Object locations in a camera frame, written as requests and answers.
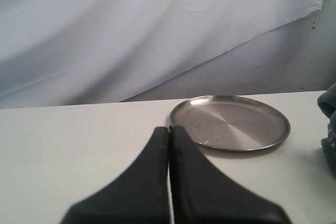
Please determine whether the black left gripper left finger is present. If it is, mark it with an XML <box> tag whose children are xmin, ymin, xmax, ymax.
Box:
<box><xmin>61</xmin><ymin>127</ymin><xmax>170</xmax><ymax>223</ymax></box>

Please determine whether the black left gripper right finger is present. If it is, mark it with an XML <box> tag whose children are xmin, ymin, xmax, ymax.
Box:
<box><xmin>169</xmin><ymin>126</ymin><xmax>291</xmax><ymax>223</ymax></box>

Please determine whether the grey-blue fluffy towel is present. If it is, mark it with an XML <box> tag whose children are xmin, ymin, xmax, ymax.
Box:
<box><xmin>317</xmin><ymin>84</ymin><xmax>335</xmax><ymax>172</ymax></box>

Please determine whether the round stainless steel plate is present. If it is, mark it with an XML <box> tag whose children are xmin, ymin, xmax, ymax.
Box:
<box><xmin>170</xmin><ymin>95</ymin><xmax>291</xmax><ymax>152</ymax></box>

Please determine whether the white backdrop cloth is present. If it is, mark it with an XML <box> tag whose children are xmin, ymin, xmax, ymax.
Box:
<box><xmin>1</xmin><ymin>0</ymin><xmax>335</xmax><ymax>109</ymax></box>

